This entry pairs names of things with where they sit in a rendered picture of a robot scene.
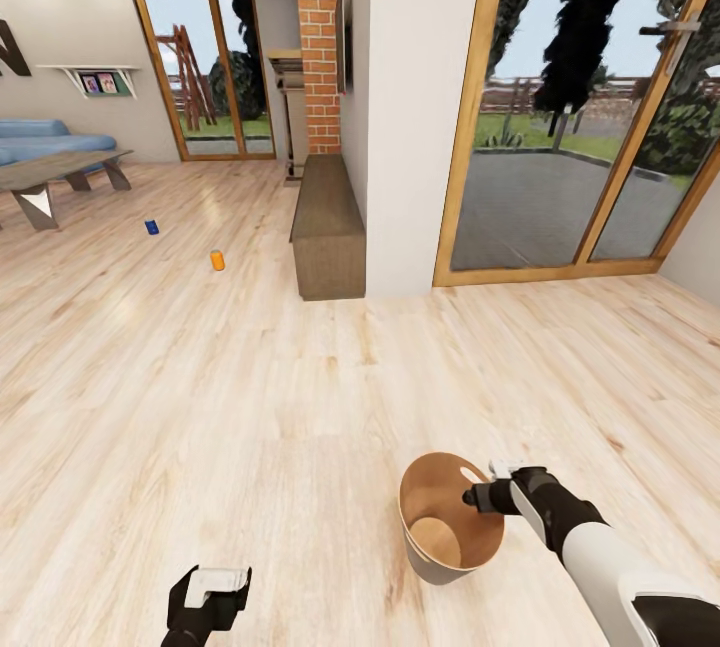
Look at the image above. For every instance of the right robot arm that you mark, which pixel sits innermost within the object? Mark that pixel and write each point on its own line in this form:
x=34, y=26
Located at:
x=636, y=601

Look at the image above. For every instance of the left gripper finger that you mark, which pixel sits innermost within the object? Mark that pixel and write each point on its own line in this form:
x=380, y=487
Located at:
x=241, y=596
x=185, y=581

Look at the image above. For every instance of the trash can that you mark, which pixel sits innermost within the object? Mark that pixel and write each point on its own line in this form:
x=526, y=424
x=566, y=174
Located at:
x=445, y=537

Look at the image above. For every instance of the coffee table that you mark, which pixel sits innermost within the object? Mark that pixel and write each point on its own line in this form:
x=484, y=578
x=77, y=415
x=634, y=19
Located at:
x=28, y=180

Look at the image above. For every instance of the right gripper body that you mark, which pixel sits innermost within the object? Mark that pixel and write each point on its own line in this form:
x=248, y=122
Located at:
x=489, y=498

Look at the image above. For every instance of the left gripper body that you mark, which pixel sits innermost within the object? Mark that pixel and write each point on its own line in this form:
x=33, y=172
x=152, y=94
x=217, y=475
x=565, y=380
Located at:
x=218, y=614

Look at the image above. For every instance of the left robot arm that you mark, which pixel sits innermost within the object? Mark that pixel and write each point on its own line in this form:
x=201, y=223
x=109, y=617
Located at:
x=205, y=600

